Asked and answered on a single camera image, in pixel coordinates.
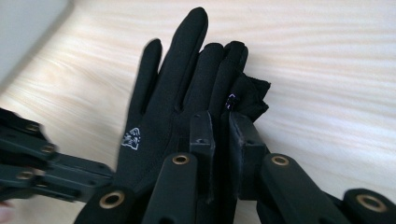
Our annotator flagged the black glove with purple tag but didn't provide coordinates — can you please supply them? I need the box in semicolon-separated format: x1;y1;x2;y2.
224;72;272;123

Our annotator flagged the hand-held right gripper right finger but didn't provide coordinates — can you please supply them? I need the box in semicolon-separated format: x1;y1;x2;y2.
228;111;271;201

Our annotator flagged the black glove with white emblem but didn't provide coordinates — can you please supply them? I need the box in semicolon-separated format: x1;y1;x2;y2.
112;7;250;224

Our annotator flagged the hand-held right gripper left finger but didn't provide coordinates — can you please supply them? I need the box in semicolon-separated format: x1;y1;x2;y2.
189;110;217;203

